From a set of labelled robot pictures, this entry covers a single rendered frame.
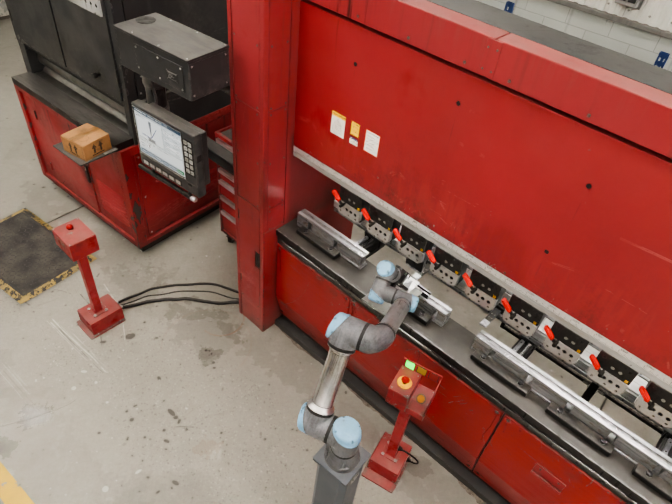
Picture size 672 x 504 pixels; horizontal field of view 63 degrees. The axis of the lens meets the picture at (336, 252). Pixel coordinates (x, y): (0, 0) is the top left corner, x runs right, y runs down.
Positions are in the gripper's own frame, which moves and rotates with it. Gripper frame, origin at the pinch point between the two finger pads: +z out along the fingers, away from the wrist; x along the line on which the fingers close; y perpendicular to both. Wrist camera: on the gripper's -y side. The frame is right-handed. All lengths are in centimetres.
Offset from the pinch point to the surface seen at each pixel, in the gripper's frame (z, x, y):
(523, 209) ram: -53, -40, 50
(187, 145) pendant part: -72, 102, -4
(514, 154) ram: -68, -29, 63
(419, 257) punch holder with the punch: -14.2, -3.6, 16.1
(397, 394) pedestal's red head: -5, -31, -43
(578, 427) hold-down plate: 8, -100, -6
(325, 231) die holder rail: 6, 58, 1
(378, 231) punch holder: -13.8, 22.0, 15.8
